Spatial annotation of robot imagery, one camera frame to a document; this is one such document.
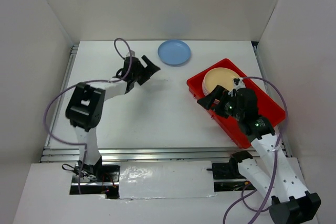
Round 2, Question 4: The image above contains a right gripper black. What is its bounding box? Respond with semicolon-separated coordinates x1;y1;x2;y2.
197;84;244;120

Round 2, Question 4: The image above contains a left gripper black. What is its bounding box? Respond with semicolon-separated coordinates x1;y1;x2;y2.
132;55;160;86

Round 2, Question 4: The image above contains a blue plastic plate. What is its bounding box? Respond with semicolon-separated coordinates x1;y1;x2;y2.
157;40;192;66

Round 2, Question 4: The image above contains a yellow plastic plate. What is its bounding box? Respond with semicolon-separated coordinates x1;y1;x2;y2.
202;67;240;95

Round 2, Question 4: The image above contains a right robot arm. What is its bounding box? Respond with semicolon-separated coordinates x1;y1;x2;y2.
197;84;321;223

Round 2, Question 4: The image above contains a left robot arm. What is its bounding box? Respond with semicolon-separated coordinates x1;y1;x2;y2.
65;56;161;182

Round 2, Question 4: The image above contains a red plastic bin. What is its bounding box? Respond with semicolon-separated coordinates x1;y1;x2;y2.
186;58;286;149

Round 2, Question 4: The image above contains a white foam board cover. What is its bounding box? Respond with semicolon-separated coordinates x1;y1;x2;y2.
119;161;215;199

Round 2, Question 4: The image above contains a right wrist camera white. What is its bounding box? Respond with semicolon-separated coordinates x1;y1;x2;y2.
228;78;246;97

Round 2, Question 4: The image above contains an aluminium table frame rail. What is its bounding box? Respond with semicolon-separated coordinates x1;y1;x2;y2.
40;147;240;163

